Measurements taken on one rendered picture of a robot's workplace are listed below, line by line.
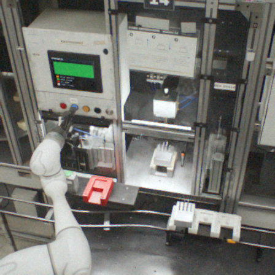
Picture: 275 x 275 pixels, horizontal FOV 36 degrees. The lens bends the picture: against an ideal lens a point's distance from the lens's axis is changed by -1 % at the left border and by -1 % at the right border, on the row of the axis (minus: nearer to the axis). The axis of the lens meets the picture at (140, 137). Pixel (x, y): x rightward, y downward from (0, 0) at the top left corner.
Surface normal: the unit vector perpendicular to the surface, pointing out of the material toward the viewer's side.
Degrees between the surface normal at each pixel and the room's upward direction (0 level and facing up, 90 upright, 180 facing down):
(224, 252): 0
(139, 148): 0
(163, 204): 90
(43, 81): 90
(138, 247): 0
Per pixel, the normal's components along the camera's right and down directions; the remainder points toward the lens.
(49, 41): -0.23, 0.63
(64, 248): 0.14, -0.79
